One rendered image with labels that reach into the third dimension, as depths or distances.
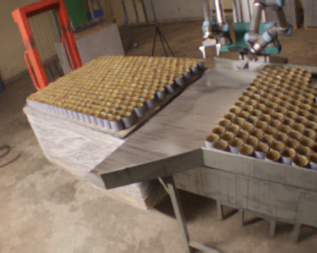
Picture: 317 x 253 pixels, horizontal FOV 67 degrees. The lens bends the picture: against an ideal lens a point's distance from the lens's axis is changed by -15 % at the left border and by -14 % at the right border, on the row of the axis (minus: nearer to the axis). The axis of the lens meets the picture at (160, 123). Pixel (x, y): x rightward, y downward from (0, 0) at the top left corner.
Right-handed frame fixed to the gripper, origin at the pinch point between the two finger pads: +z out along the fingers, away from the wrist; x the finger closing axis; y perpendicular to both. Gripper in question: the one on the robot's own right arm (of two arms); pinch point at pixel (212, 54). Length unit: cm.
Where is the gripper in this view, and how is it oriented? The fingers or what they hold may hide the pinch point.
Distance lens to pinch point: 247.0
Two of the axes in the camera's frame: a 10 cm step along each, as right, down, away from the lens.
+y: 5.5, -1.4, 8.2
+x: -8.3, 0.3, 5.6
